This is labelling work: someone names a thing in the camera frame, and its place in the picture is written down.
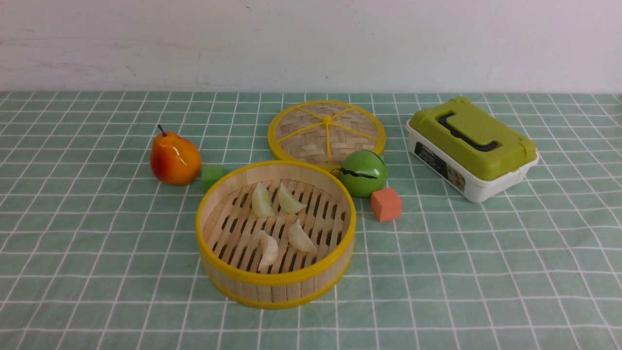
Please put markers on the dumpling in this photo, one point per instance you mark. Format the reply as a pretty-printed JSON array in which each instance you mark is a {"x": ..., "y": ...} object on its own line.
[
  {"x": 299, "y": 239},
  {"x": 262, "y": 205},
  {"x": 287, "y": 201},
  {"x": 269, "y": 250}
]

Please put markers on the woven bamboo steamer lid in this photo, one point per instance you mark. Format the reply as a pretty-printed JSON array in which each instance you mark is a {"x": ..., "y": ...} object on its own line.
[{"x": 323, "y": 133}]

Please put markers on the bamboo steamer tray yellow rim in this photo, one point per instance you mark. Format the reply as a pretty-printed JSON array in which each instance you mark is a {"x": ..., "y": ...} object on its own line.
[{"x": 226, "y": 233}]

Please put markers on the green toy apple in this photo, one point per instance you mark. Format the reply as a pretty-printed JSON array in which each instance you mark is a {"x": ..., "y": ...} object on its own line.
[{"x": 362, "y": 173}]

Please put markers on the orange foam cube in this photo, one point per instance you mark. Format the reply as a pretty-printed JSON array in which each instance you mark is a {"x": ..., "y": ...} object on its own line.
[{"x": 386, "y": 205}]

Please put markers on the green foam cube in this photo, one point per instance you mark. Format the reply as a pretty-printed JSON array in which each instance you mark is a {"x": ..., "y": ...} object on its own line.
[{"x": 210, "y": 174}]

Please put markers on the orange red toy pear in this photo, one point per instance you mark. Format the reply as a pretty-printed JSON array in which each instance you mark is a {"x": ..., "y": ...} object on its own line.
[{"x": 174, "y": 160}]

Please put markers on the green lidded white box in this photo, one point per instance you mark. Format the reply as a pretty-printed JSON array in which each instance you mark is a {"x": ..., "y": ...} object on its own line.
[{"x": 474, "y": 152}]

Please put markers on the green checkered tablecloth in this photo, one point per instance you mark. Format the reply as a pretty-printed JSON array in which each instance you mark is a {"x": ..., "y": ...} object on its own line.
[{"x": 98, "y": 255}]

